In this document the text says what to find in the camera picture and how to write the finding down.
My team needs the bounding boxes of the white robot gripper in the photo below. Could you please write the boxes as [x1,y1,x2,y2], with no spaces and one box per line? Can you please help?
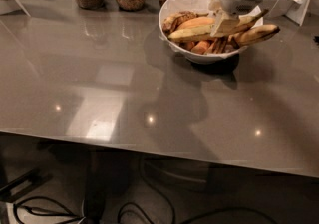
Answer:
[208,0,264,38]

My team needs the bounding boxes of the black floor cable right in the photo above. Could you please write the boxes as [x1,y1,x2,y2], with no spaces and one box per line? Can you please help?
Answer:
[117,157,278,224]

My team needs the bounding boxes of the white ceramic bowl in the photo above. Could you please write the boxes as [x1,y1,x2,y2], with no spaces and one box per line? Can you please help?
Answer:
[158,0,264,66]

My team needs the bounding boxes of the brown spotted banana left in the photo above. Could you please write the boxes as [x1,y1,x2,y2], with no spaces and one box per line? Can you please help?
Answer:
[161,11,207,35]

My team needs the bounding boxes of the dark table leg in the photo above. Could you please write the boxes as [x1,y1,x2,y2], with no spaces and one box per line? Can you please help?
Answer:
[83,149,108,224]

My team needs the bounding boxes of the short yellow banana right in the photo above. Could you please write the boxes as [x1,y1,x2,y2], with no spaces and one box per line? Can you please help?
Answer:
[230,25,280,48]

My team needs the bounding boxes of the black floor cable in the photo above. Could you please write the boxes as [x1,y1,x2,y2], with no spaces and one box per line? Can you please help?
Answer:
[12,195,84,224]
[117,157,278,224]

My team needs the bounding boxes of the orange fruit in bowl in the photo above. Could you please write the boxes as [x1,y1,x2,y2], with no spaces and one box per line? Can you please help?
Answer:
[177,17,215,30]

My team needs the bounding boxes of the white stand right edge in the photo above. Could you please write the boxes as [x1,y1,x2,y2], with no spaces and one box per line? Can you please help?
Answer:
[268,0,310,26]

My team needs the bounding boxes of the black floor cable left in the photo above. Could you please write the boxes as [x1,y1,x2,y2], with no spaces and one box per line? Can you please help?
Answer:
[12,195,84,224]

